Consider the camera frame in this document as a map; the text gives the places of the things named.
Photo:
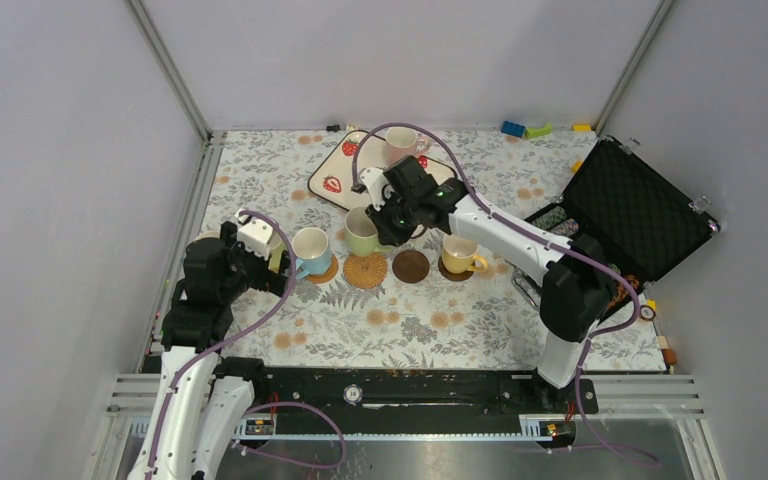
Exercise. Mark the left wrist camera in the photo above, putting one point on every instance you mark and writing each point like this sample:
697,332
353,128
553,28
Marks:
257,236

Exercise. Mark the black poker chip case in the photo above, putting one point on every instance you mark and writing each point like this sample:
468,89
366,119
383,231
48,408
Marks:
622,213

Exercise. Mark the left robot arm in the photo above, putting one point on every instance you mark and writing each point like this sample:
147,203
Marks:
201,395

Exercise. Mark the blue toy brick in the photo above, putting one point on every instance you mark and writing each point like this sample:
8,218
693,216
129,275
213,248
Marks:
513,129

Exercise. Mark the white poker chip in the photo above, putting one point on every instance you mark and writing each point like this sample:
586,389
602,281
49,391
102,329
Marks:
352,394

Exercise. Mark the green toy brick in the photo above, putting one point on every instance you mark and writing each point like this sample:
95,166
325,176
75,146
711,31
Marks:
539,131

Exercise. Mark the floral tablecloth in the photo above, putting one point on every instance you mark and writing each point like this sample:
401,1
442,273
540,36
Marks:
479,323

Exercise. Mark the yellow toy brick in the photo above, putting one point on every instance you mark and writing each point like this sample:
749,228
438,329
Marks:
581,128

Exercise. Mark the pink mug back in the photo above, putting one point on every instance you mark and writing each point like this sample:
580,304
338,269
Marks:
404,141

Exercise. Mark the yellow-green mug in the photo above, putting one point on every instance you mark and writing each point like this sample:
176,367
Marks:
276,254

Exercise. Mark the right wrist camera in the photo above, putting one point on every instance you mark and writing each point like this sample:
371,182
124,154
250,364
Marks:
373,182

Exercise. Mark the loose poker chip right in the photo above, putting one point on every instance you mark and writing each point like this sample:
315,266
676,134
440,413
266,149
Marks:
647,312

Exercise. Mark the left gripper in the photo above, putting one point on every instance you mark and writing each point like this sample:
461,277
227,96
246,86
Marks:
268,280

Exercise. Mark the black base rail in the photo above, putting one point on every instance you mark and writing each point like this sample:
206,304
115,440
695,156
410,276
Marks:
308,402

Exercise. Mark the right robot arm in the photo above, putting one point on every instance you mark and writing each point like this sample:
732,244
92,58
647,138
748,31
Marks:
543,265

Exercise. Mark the green mug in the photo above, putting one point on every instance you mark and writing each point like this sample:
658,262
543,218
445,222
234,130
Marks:
361,233

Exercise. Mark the strawberry print tray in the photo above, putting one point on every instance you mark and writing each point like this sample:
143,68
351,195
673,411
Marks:
332,180

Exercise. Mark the small dark wooden coaster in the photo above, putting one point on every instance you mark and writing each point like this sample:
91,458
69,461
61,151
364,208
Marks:
410,266

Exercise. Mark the yellow mug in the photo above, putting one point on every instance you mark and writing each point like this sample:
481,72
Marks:
461,254

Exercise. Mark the light bamboo coaster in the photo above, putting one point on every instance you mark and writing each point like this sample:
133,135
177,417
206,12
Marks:
328,275

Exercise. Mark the woven rattan coaster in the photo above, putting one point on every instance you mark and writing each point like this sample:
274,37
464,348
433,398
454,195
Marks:
365,272

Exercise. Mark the blue mug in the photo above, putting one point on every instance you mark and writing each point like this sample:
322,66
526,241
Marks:
313,253

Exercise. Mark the dark wooden coaster under mug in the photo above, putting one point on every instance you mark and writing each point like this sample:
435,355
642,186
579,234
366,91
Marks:
455,277

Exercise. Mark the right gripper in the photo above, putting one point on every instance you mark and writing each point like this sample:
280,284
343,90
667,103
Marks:
387,234

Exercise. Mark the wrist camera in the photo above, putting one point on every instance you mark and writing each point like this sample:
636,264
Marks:
257,236
373,182

